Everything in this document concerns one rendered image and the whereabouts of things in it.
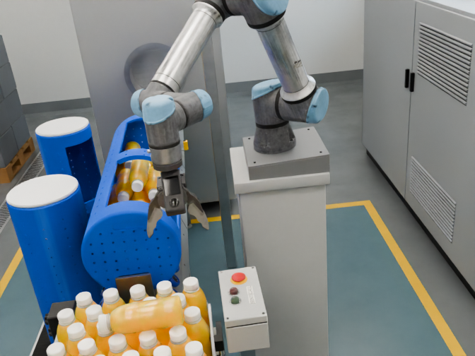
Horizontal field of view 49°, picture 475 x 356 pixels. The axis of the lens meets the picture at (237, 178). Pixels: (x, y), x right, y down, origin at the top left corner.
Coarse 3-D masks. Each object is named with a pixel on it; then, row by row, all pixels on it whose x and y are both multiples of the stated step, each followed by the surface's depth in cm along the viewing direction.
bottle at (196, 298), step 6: (198, 288) 138; (186, 294) 137; (192, 294) 137; (198, 294) 137; (204, 294) 140; (186, 300) 137; (192, 300) 137; (198, 300) 137; (204, 300) 139; (192, 306) 137; (198, 306) 137; (204, 306) 139; (204, 312) 140; (204, 318) 140; (210, 336) 144
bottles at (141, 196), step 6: (150, 162) 213; (120, 168) 211; (114, 186) 196; (144, 186) 191; (114, 192) 191; (138, 192) 187; (144, 192) 187; (114, 198) 186; (132, 198) 186; (138, 198) 185; (144, 198) 185; (108, 204) 186
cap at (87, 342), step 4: (84, 340) 120; (88, 340) 120; (92, 340) 120; (80, 344) 120; (84, 344) 119; (88, 344) 119; (92, 344) 119; (80, 348) 118; (84, 348) 118; (88, 348) 118; (92, 348) 119; (80, 352) 119; (84, 352) 118; (88, 352) 118; (92, 352) 119
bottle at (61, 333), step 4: (76, 320) 132; (60, 324) 130; (64, 324) 129; (68, 324) 129; (60, 328) 130; (64, 328) 129; (84, 328) 134; (60, 332) 130; (64, 332) 129; (60, 336) 130; (64, 336) 129; (68, 336) 129; (60, 340) 130; (64, 340) 130; (64, 344) 130
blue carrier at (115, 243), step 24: (120, 144) 196; (144, 144) 228; (96, 216) 149; (120, 216) 145; (144, 216) 146; (168, 216) 153; (96, 240) 147; (120, 240) 148; (144, 240) 149; (168, 240) 150; (96, 264) 151; (120, 264) 152; (144, 264) 152; (168, 264) 153
